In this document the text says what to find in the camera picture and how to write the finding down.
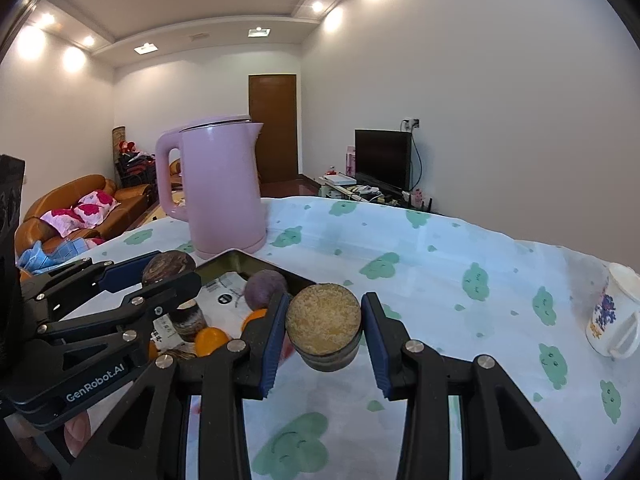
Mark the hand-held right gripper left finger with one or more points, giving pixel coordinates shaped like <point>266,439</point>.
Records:
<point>275,345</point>

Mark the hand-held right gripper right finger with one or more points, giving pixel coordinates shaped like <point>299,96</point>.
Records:
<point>372,340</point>

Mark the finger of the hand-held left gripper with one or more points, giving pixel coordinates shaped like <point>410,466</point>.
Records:
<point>125,272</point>
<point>170,292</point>

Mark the dark water chestnut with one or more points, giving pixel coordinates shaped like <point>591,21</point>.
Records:
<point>167,265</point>

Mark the small orange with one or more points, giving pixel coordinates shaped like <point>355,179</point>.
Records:
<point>254,319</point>

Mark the sugarcane piece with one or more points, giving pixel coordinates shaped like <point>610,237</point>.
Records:
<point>189,322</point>
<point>324,325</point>

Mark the purple passion fruit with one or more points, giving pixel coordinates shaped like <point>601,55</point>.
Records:
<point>265,290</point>

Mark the large orange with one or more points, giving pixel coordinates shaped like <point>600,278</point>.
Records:
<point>211,342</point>

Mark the pink tin box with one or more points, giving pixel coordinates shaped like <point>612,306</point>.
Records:
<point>235,262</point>

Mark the person's left hand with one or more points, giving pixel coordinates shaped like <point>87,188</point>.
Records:
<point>79,432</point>

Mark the white food packet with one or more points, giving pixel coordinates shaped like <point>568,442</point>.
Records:
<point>225,305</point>
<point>162,332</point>

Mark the brown leather sofa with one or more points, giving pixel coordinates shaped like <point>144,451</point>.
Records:
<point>125,200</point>

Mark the pink floral cushion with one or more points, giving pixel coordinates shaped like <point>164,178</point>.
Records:
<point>62,222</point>
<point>97,205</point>

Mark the blue checked cloth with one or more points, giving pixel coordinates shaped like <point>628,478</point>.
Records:
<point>50,255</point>

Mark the dark stacked chairs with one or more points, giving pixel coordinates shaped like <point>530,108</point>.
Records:
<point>135,165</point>

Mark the pink electric kettle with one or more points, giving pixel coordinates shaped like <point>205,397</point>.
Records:
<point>220,195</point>

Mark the brown leather armchair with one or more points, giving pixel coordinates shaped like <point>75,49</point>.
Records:
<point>175,170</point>

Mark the brown patterned board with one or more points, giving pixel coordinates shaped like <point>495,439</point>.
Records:
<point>118,150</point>

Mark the black router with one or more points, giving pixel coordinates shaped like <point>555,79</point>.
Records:
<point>422,202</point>

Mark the low television stand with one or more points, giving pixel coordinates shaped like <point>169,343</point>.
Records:
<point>330,189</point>

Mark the flat white box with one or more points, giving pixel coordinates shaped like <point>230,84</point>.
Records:
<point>340,178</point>

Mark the black television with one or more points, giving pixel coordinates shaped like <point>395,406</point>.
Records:
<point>382,160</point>

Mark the tall pink box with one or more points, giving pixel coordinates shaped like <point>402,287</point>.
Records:
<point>350,160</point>

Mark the brown wooden door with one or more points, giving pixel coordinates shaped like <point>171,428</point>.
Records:
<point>274,125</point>

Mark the square ceiling downlight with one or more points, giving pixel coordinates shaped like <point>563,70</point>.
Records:
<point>260,31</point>
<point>146,48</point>

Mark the white mug with blue print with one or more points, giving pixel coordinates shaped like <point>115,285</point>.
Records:
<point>602,330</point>

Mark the round ceiling spotlight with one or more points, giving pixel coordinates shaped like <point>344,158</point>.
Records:
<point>88,40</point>
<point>317,6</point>
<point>47,19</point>

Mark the ceiling air vent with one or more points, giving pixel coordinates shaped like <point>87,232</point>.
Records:
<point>199,36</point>

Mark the wall power socket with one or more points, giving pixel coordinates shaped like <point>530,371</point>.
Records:
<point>410,124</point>

